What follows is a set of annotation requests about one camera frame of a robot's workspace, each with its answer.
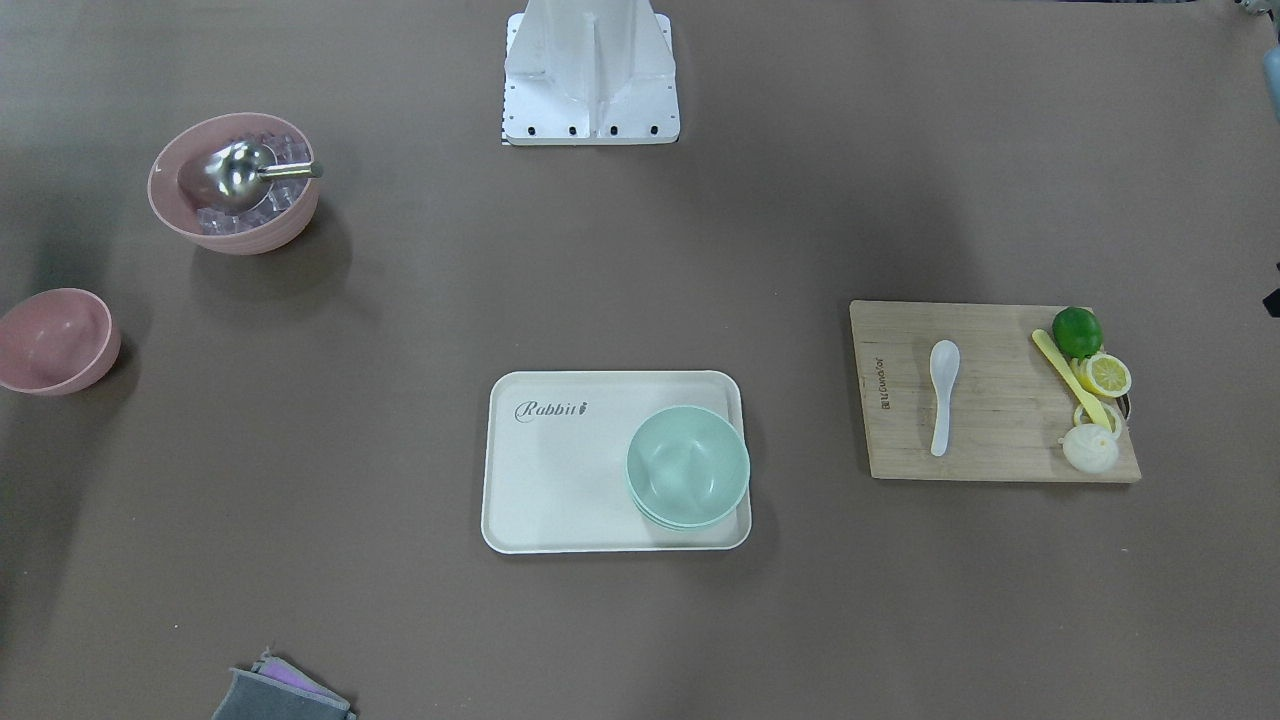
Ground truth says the grey folded cloth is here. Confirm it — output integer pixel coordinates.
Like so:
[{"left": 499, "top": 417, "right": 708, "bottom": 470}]
[{"left": 211, "top": 669, "right": 358, "bottom": 719}]

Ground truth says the lemon half slice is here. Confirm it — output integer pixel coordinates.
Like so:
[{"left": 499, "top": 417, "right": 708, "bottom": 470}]
[{"left": 1079, "top": 352, "right": 1133, "bottom": 398}]

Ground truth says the small pink bowl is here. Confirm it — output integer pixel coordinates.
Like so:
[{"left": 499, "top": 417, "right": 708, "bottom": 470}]
[{"left": 1, "top": 288, "right": 122, "bottom": 396}]

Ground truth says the mint green bowl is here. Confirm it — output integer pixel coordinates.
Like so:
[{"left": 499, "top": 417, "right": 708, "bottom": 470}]
[{"left": 623, "top": 405, "right": 751, "bottom": 530}]

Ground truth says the metal ice scoop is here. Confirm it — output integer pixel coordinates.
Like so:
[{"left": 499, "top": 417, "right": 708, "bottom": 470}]
[{"left": 202, "top": 140, "right": 324, "bottom": 213}]

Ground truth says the large pink ribbed bowl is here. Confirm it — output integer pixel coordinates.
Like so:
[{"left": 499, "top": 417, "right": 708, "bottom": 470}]
[{"left": 147, "top": 111, "right": 320, "bottom": 255}]

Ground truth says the white ceramic spoon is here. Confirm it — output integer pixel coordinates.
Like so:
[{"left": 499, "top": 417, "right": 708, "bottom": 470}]
[{"left": 929, "top": 340, "right": 961, "bottom": 457}]

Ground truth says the white rectangular tray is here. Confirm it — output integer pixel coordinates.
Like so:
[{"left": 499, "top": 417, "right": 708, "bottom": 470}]
[{"left": 480, "top": 370, "right": 753, "bottom": 553}]

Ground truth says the yellow plastic knife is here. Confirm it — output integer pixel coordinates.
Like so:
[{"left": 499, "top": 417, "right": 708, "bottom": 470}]
[{"left": 1030, "top": 328, "right": 1119, "bottom": 433}]

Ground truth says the yellow lemon ring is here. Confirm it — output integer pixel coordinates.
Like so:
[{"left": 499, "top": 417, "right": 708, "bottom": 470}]
[{"left": 1073, "top": 400, "right": 1126, "bottom": 441}]

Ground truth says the white onion piece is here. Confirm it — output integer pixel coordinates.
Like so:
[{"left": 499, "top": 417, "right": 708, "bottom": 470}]
[{"left": 1059, "top": 424, "right": 1120, "bottom": 474}]

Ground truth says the green lime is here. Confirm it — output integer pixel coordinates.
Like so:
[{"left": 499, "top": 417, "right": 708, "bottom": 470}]
[{"left": 1051, "top": 306, "right": 1105, "bottom": 359}]

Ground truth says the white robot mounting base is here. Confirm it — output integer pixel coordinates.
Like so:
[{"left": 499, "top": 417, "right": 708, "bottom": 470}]
[{"left": 500, "top": 1, "right": 682, "bottom": 147}]

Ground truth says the purple cloth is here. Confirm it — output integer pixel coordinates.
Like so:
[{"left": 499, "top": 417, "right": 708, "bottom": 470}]
[{"left": 250, "top": 650, "right": 346, "bottom": 701}]

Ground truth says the bamboo cutting board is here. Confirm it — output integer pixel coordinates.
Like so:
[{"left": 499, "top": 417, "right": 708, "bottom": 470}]
[{"left": 849, "top": 300, "right": 1142, "bottom": 484}]

